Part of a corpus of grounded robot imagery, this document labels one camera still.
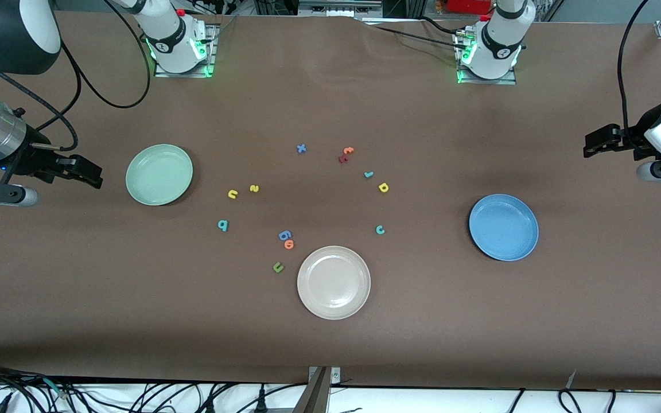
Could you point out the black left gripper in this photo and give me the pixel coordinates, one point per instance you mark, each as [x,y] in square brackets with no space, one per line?
[633,143]

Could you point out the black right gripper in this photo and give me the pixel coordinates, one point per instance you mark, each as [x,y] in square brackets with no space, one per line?
[33,157]

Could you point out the teal letter q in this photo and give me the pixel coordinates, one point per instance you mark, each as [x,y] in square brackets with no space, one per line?
[223,225]

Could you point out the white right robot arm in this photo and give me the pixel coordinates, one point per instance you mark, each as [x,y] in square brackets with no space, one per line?
[9,34]

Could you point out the green plate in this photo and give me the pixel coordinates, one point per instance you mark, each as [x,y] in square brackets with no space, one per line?
[159,175]

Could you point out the blue plate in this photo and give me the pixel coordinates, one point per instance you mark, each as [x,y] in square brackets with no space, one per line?
[503,228]

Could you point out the red box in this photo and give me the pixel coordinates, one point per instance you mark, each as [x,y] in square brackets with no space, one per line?
[468,6]

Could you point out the blue letter g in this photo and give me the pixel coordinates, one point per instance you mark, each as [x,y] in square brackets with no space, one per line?
[284,235]

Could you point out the brown table cover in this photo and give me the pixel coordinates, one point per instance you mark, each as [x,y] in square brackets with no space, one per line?
[422,332]

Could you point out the beige plate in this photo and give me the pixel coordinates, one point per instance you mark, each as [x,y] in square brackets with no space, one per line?
[334,282]

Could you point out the black power plug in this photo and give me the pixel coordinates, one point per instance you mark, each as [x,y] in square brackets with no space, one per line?
[261,401]

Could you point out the grey metal device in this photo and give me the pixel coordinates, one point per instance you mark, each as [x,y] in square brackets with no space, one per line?
[339,8]

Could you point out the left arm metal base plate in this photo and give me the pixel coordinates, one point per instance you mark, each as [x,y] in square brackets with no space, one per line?
[508,81]

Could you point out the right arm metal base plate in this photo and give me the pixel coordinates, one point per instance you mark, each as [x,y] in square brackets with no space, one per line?
[212,57]

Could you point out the aluminium profile post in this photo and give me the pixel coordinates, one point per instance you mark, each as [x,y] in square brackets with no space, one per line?
[316,396]

